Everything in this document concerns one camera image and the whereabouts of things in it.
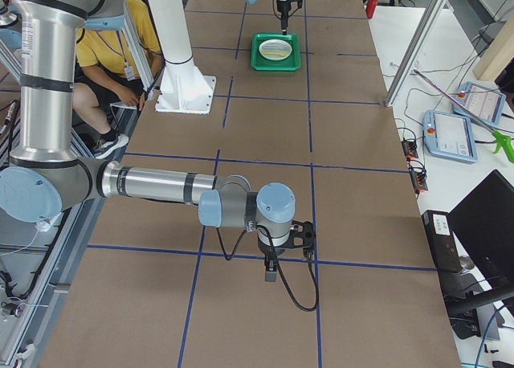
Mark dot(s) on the black control box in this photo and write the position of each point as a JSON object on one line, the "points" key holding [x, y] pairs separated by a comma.
{"points": [[441, 241]]}

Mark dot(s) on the black laptop computer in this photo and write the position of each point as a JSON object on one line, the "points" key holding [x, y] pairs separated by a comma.
{"points": [[483, 224]]}

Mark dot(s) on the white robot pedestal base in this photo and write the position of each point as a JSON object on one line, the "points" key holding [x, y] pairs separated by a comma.
{"points": [[183, 88]]}

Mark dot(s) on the blue teach pendant far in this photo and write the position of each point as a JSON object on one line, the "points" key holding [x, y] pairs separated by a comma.
{"points": [[485, 103]]}

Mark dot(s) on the yellow plastic spoon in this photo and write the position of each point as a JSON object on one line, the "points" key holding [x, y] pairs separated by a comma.
{"points": [[274, 56]]}

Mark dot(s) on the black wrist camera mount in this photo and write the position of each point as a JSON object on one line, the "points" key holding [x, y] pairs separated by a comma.
{"points": [[304, 237]]}

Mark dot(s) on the black orange usb hub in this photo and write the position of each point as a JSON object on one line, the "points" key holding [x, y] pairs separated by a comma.
{"points": [[416, 168]]}

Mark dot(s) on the green plastic tray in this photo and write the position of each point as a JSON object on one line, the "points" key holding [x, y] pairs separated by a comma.
{"points": [[290, 64]]}

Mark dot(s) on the metal reacher grabber tool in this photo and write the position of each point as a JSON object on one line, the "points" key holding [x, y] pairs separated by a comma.
{"points": [[503, 141]]}

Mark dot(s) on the aluminium frame post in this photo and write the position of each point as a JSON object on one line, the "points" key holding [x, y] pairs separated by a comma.
{"points": [[428, 19]]}

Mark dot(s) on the white round plate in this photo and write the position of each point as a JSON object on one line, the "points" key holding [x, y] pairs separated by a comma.
{"points": [[277, 45]]}

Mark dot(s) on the blue teach pendant near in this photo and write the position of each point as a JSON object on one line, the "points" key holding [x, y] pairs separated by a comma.
{"points": [[449, 136]]}

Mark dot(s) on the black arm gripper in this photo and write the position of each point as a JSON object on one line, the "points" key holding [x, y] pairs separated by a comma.
{"points": [[267, 249]]}

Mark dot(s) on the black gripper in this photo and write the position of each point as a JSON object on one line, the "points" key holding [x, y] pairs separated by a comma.
{"points": [[283, 5]]}

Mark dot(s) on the blue teach pendant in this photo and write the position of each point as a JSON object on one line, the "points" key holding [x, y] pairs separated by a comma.
{"points": [[485, 103], [449, 136]]}

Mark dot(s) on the person in yellow shirt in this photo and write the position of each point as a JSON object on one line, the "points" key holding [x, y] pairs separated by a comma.
{"points": [[109, 75]]}

